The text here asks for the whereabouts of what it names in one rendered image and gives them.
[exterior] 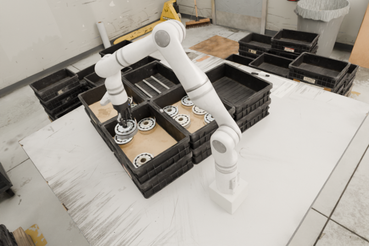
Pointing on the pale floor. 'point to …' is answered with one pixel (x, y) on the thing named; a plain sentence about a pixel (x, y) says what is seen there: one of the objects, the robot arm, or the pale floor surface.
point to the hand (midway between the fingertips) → (128, 123)
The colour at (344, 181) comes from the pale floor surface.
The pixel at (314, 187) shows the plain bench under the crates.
